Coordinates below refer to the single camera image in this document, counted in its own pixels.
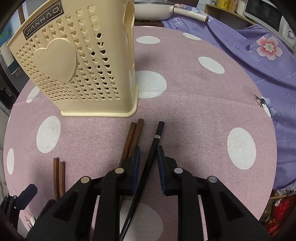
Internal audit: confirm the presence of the black chopstick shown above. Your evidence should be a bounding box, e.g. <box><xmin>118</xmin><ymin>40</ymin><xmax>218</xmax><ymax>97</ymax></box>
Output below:
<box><xmin>119</xmin><ymin>121</ymin><xmax>165</xmax><ymax>241</ymax></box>

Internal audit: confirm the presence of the brown wooden chopstick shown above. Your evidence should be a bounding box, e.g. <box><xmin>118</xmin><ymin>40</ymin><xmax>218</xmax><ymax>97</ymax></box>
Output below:
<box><xmin>119</xmin><ymin>122</ymin><xmax>137</xmax><ymax>166</ymax></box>
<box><xmin>128</xmin><ymin>118</ymin><xmax>144</xmax><ymax>157</ymax></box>
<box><xmin>53</xmin><ymin>157</ymin><xmax>60</xmax><ymax>201</ymax></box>
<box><xmin>59</xmin><ymin>161</ymin><xmax>65</xmax><ymax>197</ymax></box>

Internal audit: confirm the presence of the pink polka dot tablecloth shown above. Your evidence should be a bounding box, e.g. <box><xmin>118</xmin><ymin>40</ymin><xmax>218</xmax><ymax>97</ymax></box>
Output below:
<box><xmin>3</xmin><ymin>27</ymin><xmax>276</xmax><ymax>240</ymax></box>

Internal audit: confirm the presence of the cream plastic utensil holder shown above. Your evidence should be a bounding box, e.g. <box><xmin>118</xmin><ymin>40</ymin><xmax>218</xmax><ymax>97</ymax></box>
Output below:
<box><xmin>8</xmin><ymin>1</ymin><xmax>139</xmax><ymax>118</ymax></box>

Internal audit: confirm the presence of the purple floral cloth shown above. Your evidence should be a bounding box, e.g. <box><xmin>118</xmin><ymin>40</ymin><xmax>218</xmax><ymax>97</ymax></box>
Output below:
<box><xmin>162</xmin><ymin>14</ymin><xmax>295</xmax><ymax>190</ymax></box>

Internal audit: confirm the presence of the cream frying pan with lid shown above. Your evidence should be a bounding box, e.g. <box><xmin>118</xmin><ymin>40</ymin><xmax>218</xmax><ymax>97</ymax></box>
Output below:
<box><xmin>134</xmin><ymin>1</ymin><xmax>209</xmax><ymax>23</ymax></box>

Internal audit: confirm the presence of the white microwave oven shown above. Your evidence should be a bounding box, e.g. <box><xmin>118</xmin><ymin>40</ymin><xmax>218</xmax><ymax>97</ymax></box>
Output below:
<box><xmin>244</xmin><ymin>0</ymin><xmax>295</xmax><ymax>50</ymax></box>

